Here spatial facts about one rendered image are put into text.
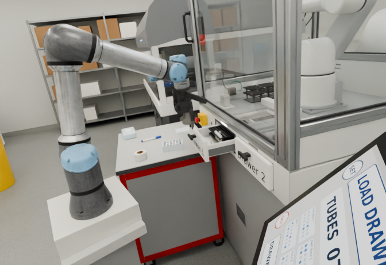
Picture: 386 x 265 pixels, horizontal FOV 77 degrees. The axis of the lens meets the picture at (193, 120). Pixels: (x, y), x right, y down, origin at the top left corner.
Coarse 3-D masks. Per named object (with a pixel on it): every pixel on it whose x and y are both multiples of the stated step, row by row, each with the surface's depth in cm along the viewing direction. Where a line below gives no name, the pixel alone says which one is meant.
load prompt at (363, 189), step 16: (368, 176) 34; (352, 192) 35; (368, 192) 32; (384, 192) 30; (352, 208) 32; (368, 208) 30; (384, 208) 28; (368, 224) 28; (384, 224) 26; (368, 240) 26; (384, 240) 25; (368, 256) 25; (384, 256) 23
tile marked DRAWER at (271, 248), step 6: (276, 240) 44; (270, 246) 45; (276, 246) 43; (264, 252) 45; (270, 252) 43; (276, 252) 41; (264, 258) 43; (270, 258) 42; (276, 258) 40; (264, 264) 42; (270, 264) 40
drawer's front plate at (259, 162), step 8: (240, 144) 107; (256, 152) 95; (240, 160) 111; (248, 160) 102; (256, 160) 94; (264, 160) 89; (248, 168) 104; (256, 168) 96; (264, 168) 89; (272, 168) 86; (256, 176) 97; (272, 176) 88; (264, 184) 92; (272, 184) 88
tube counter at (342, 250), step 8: (336, 248) 30; (344, 248) 29; (320, 256) 31; (328, 256) 30; (336, 256) 29; (344, 256) 28; (320, 264) 30; (328, 264) 29; (336, 264) 28; (344, 264) 27
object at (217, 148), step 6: (210, 126) 139; (204, 132) 139; (204, 138) 139; (210, 138) 138; (210, 144) 116; (216, 144) 116; (222, 144) 117; (228, 144) 118; (234, 144) 118; (210, 150) 116; (216, 150) 117; (222, 150) 118; (228, 150) 118; (234, 150) 119; (210, 156) 117
